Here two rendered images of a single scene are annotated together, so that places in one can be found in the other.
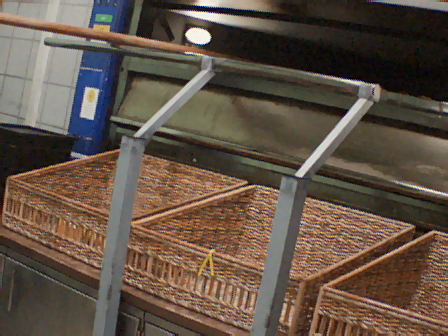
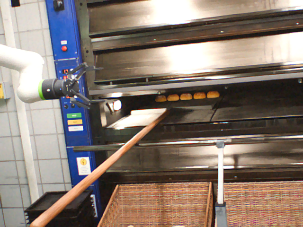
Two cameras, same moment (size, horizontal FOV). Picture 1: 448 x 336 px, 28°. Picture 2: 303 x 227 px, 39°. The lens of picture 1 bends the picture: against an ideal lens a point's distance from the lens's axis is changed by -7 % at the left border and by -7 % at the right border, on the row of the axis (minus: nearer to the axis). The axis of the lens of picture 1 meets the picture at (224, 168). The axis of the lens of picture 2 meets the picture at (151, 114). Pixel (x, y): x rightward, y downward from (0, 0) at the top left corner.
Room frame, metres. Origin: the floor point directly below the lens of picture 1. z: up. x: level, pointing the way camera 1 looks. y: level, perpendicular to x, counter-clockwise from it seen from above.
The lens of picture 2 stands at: (0.84, 1.16, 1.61)
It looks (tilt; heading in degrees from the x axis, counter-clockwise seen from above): 9 degrees down; 334
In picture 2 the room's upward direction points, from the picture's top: 6 degrees counter-clockwise
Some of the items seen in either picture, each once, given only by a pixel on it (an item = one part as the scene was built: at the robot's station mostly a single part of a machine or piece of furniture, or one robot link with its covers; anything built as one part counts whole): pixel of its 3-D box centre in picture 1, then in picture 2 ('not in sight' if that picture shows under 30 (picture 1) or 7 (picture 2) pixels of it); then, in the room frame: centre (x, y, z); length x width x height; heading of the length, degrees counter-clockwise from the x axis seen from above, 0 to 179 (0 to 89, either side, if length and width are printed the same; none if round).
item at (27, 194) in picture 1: (118, 204); (156, 222); (2.72, 0.28, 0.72); 0.56 x 0.49 x 0.28; 50
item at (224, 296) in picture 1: (270, 255); (275, 224); (2.31, -0.15, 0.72); 0.56 x 0.49 x 0.28; 50
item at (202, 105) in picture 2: not in sight; (175, 105); (3.41, -0.28, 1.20); 0.55 x 0.36 x 0.03; 49
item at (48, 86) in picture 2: not in sight; (53, 89); (2.69, 0.72, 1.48); 0.12 x 0.06 x 0.09; 139
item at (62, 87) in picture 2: not in sight; (68, 87); (2.64, 0.67, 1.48); 0.09 x 0.07 x 0.08; 49
